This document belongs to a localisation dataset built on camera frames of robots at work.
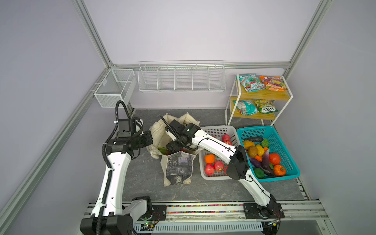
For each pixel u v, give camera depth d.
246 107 0.96
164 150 0.87
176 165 0.72
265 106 0.96
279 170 0.83
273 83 0.83
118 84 1.02
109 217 0.37
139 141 0.61
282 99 0.81
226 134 0.99
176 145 0.76
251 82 0.84
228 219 0.73
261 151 0.90
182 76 1.09
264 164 0.82
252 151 0.87
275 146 0.93
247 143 0.94
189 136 0.61
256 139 0.97
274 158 0.86
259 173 0.82
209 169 0.83
